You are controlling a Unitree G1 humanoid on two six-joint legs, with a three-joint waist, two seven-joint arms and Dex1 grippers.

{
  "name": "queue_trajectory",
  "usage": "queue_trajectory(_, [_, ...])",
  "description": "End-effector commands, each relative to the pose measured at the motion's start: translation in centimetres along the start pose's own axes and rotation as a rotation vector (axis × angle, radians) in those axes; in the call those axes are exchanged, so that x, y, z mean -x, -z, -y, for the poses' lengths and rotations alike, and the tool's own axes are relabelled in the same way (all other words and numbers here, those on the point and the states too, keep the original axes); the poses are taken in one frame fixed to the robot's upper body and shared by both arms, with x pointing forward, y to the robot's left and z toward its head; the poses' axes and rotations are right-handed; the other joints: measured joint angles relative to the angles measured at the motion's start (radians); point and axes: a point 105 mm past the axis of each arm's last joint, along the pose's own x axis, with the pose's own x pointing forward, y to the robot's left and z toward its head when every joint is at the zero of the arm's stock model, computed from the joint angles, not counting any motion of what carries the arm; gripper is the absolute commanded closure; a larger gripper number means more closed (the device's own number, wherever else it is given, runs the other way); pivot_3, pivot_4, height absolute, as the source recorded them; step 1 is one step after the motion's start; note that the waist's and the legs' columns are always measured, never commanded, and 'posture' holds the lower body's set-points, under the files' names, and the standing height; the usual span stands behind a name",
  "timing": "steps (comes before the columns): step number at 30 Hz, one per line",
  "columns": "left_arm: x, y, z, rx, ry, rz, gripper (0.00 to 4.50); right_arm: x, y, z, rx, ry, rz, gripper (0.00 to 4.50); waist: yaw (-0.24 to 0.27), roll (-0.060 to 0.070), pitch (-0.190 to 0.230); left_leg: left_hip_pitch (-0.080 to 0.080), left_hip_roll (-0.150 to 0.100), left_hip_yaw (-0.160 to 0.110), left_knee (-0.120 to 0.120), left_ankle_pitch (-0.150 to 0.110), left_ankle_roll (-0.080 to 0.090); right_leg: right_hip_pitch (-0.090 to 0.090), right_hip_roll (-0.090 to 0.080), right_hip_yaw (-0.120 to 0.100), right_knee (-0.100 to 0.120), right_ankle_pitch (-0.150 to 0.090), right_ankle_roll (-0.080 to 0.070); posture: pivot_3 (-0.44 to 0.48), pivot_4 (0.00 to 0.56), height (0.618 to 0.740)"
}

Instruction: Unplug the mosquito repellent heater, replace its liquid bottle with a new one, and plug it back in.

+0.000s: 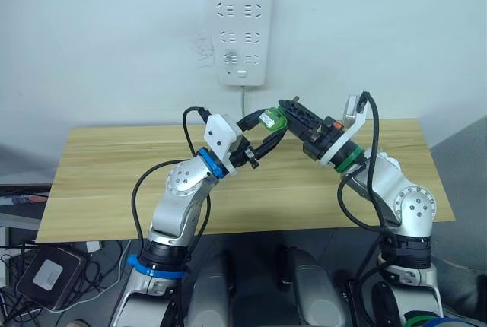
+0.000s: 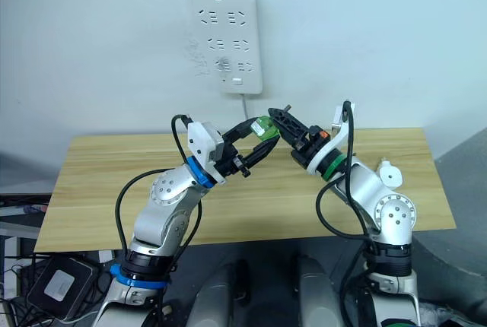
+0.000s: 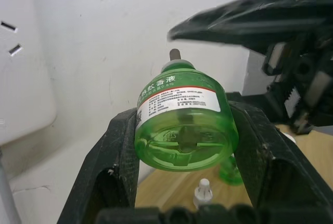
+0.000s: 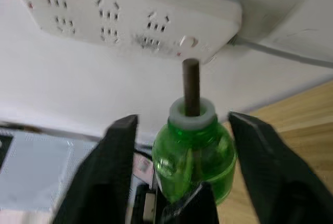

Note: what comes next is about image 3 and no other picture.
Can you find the white power strip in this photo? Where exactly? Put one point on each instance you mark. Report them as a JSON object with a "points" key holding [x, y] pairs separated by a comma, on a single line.
{"points": [[23, 78]]}

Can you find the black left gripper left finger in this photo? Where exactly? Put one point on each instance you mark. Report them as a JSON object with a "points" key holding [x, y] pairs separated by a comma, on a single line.
{"points": [[114, 156]]}

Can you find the white bottle cap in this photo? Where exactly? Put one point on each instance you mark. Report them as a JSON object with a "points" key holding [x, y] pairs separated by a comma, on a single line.
{"points": [[203, 191]]}

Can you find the green repellent liquid bottle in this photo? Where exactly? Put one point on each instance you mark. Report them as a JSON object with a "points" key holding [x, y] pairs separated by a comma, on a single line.
{"points": [[230, 172]]}

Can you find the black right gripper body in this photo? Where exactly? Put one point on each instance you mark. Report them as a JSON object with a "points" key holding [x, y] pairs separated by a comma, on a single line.
{"points": [[304, 83]]}

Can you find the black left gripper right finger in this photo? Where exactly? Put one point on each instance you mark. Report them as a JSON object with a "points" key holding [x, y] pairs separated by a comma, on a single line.
{"points": [[273, 172]]}

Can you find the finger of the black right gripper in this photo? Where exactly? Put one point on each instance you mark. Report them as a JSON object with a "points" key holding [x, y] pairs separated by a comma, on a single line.
{"points": [[260, 20]]}

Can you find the small white plastic piece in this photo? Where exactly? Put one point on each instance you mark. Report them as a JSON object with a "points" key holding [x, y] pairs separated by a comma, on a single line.
{"points": [[289, 136]]}

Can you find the green repellent bottle with label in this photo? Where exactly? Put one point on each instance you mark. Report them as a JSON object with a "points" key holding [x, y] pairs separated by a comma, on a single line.
{"points": [[182, 119]]}

